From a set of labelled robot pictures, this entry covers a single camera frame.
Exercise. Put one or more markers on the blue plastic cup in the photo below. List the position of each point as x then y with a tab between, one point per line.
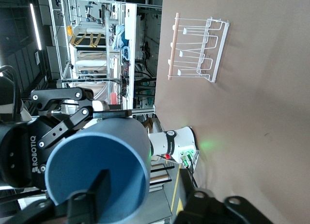
97	156

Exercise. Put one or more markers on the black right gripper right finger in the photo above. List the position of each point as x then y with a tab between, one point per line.
101	183

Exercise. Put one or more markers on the brown table cover mat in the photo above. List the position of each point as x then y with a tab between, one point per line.
254	124

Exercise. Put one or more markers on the ceiling strip light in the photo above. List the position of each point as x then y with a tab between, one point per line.
35	28

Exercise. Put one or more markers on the red box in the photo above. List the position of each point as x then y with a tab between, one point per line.
113	98

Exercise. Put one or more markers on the aluminium frame profile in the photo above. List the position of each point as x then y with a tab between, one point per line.
143	110

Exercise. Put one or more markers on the white metal shelving frame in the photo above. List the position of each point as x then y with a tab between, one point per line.
130	16

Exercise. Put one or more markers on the yellow black striped barrier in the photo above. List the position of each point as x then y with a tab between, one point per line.
77	40

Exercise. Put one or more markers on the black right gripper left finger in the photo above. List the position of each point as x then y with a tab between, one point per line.
60	129

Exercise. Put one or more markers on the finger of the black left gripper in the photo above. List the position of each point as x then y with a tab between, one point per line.
206	209

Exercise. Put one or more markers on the blue cloth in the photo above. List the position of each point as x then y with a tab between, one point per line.
119	35

